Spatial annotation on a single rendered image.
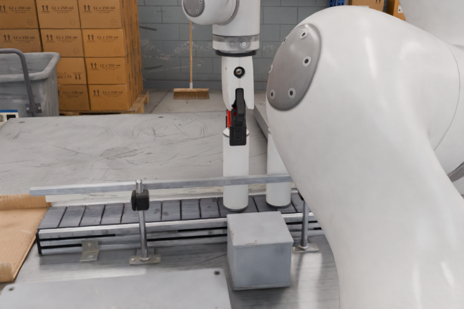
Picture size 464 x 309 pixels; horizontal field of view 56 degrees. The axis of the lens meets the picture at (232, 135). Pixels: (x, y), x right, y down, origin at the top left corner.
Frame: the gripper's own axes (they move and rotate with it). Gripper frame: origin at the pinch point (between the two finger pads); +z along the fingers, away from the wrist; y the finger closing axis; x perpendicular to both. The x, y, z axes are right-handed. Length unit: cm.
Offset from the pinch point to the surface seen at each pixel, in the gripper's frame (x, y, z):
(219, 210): 3.4, -0.8, 16.8
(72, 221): 31.8, -2.5, 16.2
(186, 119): 8, 75, 21
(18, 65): 125, 254, 33
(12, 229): 46, 4, 21
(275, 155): -7.5, -1.9, 4.7
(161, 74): 31, 467, 87
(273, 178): -6.8, -4.4, 8.4
